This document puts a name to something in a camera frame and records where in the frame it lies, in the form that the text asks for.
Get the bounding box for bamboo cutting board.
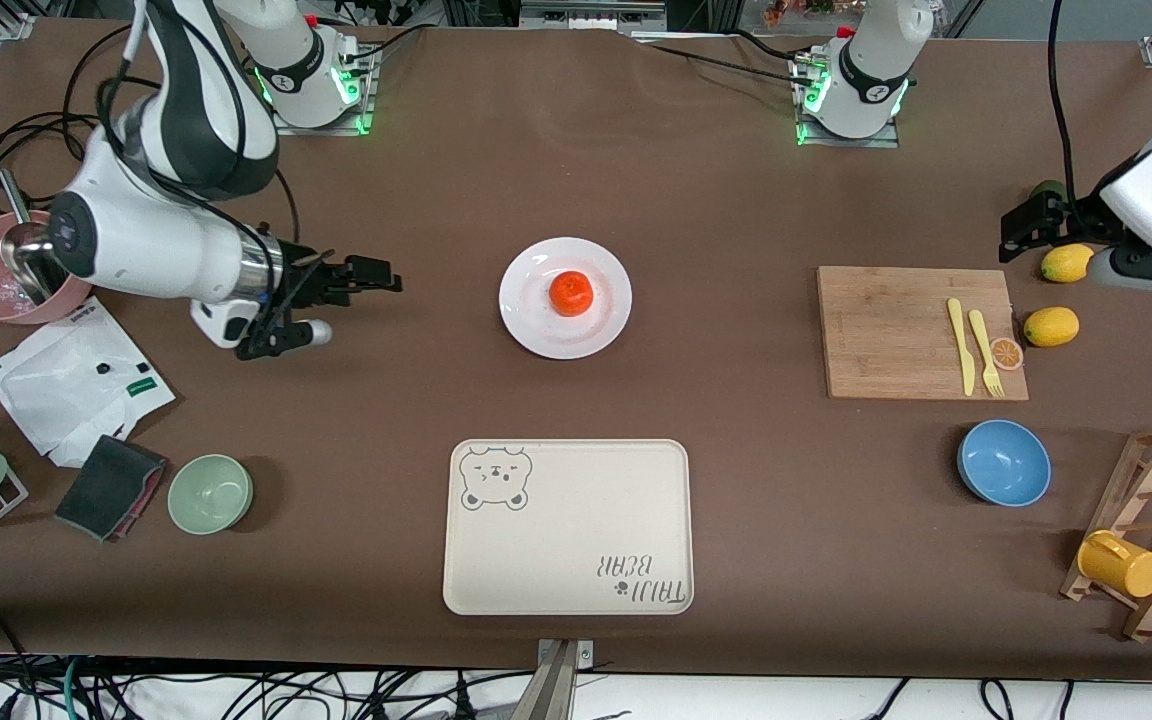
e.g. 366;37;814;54
817;266;1029;402

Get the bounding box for cream tray with bear print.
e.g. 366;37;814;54
443;439;694;616

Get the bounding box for metal ladle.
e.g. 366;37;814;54
0;170;72;306

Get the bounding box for dark grey folded cloth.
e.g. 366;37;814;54
54;434;169;544

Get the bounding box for white round plate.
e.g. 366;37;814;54
499;237;633;360

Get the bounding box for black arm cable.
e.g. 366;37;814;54
1048;0;1083;216
96;0;337;346

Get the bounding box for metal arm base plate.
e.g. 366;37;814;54
268;45;377;137
794;55;903;150

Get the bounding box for yellow lemon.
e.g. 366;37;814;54
1041;243;1097;284
1024;306;1080;349

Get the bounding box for blue bowl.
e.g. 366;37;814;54
957;419;1052;508

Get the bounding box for black base cable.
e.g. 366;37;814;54
341;25;429;66
626;35;822;86

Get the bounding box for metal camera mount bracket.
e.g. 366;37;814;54
511;638;597;720

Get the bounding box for yellow mug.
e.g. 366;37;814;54
1077;530;1152;599

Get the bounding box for yellow plastic knife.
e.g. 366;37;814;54
947;298;977;397

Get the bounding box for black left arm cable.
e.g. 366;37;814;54
1048;0;1083;216

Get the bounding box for orange fruit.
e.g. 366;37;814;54
549;270;595;318

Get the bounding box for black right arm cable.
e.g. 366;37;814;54
96;0;337;346

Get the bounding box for yellow plastic fork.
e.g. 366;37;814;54
968;310;1006;399

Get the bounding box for white plastic bag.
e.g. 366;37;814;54
0;297;177;469

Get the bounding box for aluminium frame beam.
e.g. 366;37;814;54
441;0;737;31

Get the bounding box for pale green bowl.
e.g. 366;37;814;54
167;454;254;536

